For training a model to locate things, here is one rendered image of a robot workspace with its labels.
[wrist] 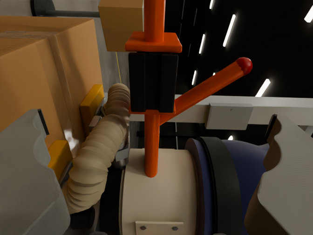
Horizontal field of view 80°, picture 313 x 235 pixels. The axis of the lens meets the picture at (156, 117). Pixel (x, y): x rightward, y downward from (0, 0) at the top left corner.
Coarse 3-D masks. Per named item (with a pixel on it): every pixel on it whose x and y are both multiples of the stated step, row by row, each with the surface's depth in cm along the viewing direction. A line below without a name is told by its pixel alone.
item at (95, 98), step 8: (96, 88) 39; (88, 96) 36; (96, 96) 37; (80, 104) 33; (88, 104) 33; (96, 104) 37; (88, 112) 33; (96, 112) 36; (88, 120) 34; (88, 128) 35
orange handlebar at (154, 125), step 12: (144, 0) 18; (156, 0) 18; (144, 12) 19; (156, 12) 18; (144, 24) 20; (156, 24) 19; (144, 36) 20; (156, 36) 20; (144, 120) 26; (156, 120) 25; (144, 132) 27; (156, 132) 27; (156, 144) 28; (156, 156) 29; (156, 168) 31
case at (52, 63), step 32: (0, 32) 24; (32, 32) 25; (64, 32) 27; (0, 64) 16; (32, 64) 20; (64, 64) 27; (96, 64) 42; (0, 96) 16; (32, 96) 20; (64, 96) 27; (0, 128) 16; (64, 128) 28
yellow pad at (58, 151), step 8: (56, 144) 24; (64, 144) 24; (56, 152) 23; (64, 152) 24; (56, 160) 22; (64, 160) 24; (56, 168) 22; (64, 168) 24; (56, 176) 22; (64, 176) 23; (88, 208) 26; (72, 216) 25; (80, 216) 25; (88, 216) 25; (72, 224) 25; (80, 224) 25; (88, 224) 25; (72, 232) 26; (80, 232) 29
